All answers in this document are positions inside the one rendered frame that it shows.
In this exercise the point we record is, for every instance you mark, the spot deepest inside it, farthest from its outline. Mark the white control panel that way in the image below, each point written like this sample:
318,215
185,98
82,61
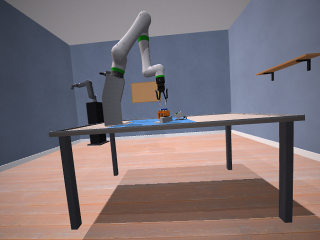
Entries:
179,115

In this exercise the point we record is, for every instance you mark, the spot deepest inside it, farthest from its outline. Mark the blue flat mat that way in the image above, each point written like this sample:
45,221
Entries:
146,122

